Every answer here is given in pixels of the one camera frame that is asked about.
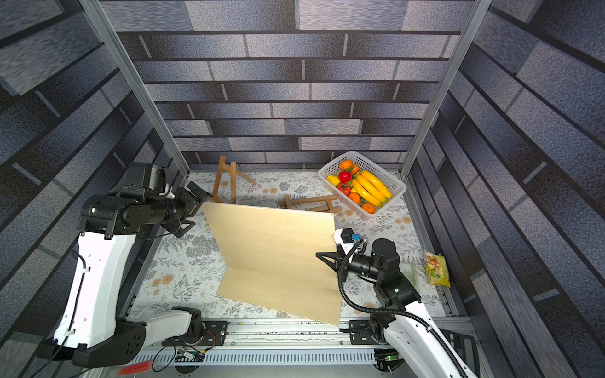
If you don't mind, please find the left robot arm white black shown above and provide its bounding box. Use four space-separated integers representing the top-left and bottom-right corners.
36 163 213 369

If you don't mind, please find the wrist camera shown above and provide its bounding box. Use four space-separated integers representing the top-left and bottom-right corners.
118 162 166 202
334 228 362 247

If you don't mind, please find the red apple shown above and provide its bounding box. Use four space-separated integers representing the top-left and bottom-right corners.
339 170 353 184

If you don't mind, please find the left aluminium frame post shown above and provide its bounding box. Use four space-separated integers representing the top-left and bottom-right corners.
79 0 191 178

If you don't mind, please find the orange fruit top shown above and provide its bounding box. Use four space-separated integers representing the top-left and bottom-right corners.
340 160 359 175

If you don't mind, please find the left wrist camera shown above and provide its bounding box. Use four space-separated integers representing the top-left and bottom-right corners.
118 162 166 202

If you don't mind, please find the red strawberry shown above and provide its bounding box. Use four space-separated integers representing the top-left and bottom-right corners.
337 183 352 196

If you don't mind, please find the floral table mat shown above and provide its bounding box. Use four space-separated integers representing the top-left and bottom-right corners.
129 171 451 319

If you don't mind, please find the orange fruit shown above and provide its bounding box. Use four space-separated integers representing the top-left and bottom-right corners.
340 160 359 175
348 192 376 214

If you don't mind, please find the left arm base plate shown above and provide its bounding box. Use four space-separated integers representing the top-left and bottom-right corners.
162 321 229 348

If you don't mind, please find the black corrugated cable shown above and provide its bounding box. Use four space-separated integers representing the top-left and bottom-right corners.
336 238 469 378

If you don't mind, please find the wooden easel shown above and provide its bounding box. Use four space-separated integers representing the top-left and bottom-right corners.
278 195 343 214
210 154 257 205

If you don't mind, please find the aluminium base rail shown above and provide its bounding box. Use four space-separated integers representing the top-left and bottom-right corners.
87 316 474 367

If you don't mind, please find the aluminium frame post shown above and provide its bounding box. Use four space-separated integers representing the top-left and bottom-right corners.
399 0 493 179
79 0 191 178

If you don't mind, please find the red object on floor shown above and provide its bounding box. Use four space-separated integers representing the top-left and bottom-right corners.
118 360 152 376

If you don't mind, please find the yellow banana bunch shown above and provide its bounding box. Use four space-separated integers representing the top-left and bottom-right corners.
351 170 392 207

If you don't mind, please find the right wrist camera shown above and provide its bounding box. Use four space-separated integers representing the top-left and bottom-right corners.
334 228 362 247

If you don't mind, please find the white plastic basket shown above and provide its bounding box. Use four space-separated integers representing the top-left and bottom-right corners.
318 151 406 220

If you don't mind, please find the orange fruit bottom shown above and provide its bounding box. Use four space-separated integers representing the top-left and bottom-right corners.
348 192 376 214

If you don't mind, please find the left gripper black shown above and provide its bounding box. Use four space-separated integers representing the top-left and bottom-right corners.
149 179 217 235

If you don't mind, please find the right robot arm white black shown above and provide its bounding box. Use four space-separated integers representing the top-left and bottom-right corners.
315 237 480 377

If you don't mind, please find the yellow lemon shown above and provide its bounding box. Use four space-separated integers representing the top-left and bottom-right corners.
326 175 340 187

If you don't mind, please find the right aluminium frame post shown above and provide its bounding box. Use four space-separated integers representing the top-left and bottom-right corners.
399 0 493 179

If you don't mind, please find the yellow snack packet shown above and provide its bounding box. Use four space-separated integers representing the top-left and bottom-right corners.
424 251 451 288

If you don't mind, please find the plywood board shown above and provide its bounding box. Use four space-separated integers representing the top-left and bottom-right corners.
203 203 337 288
217 268 342 326

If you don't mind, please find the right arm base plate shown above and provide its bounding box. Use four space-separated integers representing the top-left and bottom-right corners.
339 316 395 349

